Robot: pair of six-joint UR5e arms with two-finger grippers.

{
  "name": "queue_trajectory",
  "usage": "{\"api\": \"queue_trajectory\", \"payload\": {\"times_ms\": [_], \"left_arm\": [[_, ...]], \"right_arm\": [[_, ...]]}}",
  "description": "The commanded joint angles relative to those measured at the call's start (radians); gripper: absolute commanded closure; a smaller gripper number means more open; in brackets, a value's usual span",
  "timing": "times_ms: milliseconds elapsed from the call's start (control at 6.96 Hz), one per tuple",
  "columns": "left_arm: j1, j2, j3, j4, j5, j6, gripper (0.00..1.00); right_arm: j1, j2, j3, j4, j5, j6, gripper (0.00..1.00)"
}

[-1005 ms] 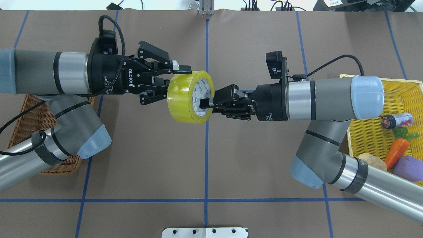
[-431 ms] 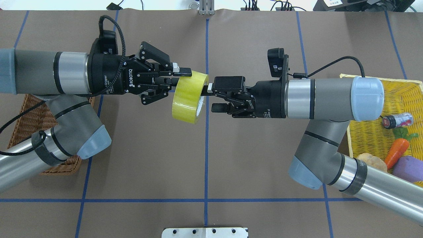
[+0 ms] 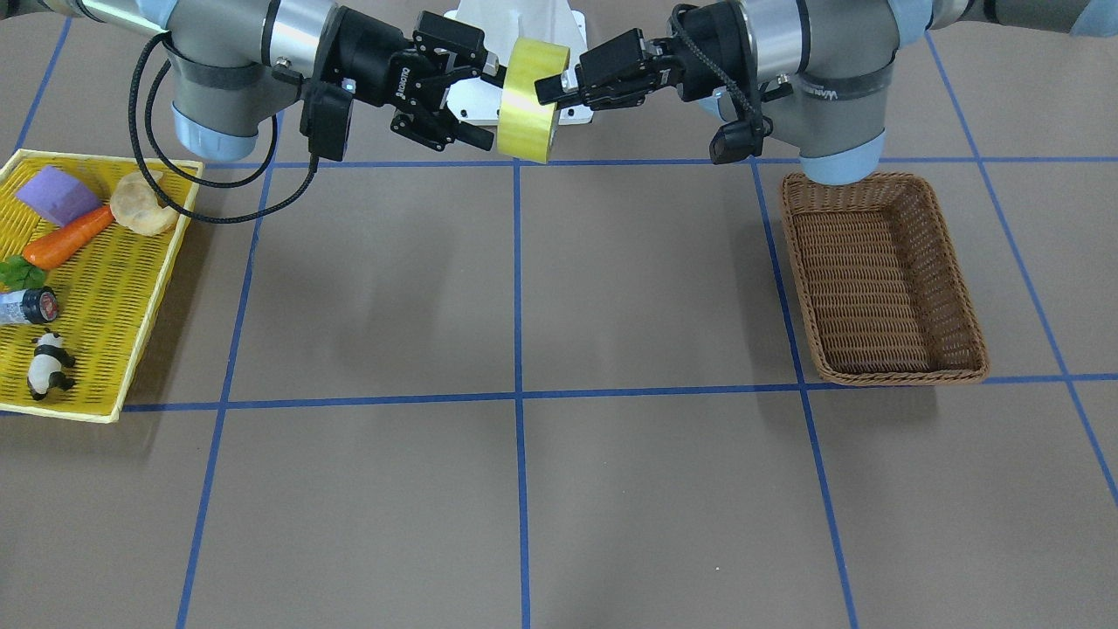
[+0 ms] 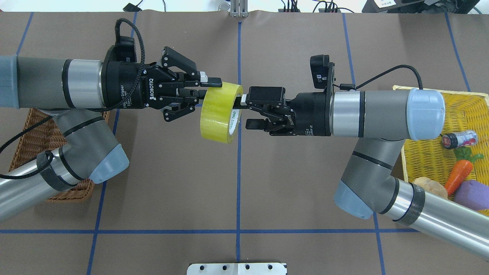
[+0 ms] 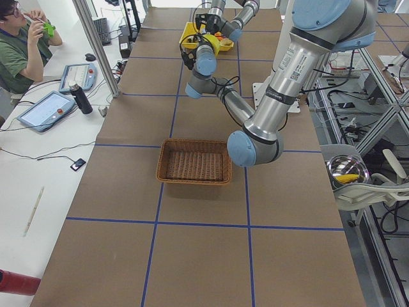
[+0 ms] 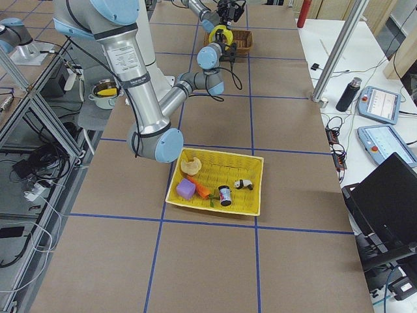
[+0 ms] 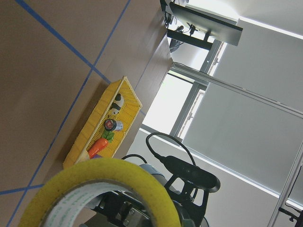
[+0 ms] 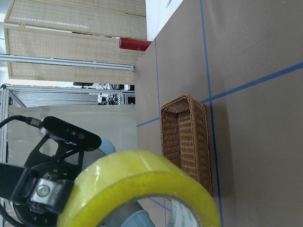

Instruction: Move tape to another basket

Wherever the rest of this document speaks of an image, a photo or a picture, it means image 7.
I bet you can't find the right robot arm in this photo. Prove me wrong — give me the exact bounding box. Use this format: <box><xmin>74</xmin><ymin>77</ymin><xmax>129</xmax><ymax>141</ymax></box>
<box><xmin>92</xmin><ymin>162</ymin><xmax>209</xmax><ymax>227</ymax></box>

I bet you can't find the yellow plastic basket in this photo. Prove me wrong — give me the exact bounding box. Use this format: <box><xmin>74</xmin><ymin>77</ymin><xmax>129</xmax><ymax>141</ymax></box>
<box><xmin>63</xmin><ymin>77</ymin><xmax>142</xmax><ymax>169</ymax></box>

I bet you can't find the toy panda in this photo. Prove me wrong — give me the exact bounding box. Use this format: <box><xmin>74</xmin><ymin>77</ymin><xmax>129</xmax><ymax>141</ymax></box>
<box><xmin>110</xmin><ymin>93</ymin><xmax>125</xmax><ymax>115</ymax></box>

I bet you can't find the orange toy carrot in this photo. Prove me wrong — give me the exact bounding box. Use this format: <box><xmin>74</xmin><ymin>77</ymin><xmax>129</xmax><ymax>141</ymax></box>
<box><xmin>88</xmin><ymin>130</ymin><xmax>115</xmax><ymax>159</ymax></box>

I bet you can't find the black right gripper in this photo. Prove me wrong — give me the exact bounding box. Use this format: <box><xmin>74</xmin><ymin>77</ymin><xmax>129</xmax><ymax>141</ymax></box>
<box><xmin>93</xmin><ymin>175</ymin><xmax>209</xmax><ymax>227</ymax></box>

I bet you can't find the yellow tape roll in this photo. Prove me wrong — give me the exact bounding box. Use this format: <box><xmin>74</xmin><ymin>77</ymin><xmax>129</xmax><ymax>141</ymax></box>
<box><xmin>18</xmin><ymin>157</ymin><xmax>180</xmax><ymax>227</ymax></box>

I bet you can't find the small can with black lid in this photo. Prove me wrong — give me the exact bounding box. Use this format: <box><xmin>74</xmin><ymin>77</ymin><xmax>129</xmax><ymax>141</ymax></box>
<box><xmin>104</xmin><ymin>119</ymin><xmax>124</xmax><ymax>131</ymax></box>

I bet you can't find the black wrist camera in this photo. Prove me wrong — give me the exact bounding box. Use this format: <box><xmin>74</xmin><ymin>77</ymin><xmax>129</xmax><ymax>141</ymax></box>
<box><xmin>145</xmin><ymin>132</ymin><xmax>221</xmax><ymax>193</ymax></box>

